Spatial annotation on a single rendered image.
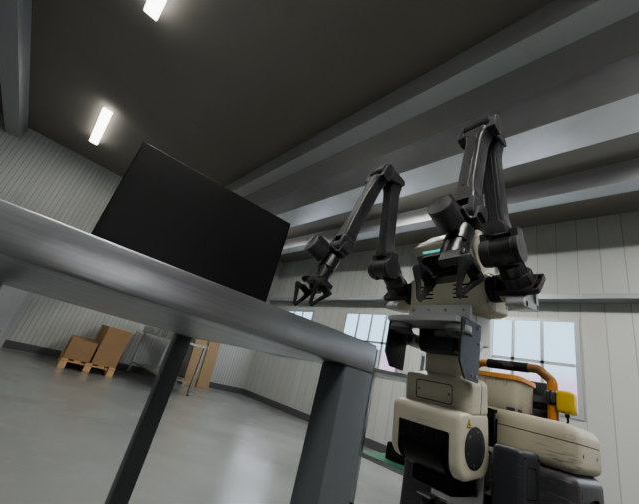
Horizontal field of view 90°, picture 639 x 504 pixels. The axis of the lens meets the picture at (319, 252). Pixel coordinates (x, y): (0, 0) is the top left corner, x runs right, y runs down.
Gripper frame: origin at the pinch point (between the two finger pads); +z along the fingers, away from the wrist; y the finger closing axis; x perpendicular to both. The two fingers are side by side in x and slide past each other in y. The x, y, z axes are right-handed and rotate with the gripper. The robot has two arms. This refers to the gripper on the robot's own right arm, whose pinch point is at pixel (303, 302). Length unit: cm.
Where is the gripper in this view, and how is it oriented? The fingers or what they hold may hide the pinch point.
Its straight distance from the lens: 102.2
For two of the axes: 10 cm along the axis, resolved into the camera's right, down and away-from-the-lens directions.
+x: 6.1, 6.9, 3.8
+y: 6.1, -1.1, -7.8
